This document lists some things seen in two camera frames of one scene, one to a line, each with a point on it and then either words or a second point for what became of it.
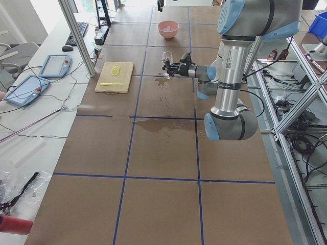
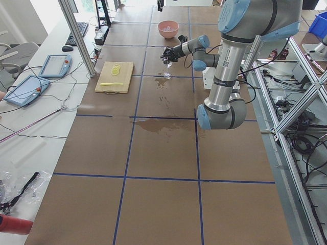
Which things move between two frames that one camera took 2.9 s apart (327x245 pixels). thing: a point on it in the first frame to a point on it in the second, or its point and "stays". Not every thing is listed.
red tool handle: (15, 225) stays
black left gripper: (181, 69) to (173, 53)
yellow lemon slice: (115, 69) stays
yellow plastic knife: (111, 83) stays
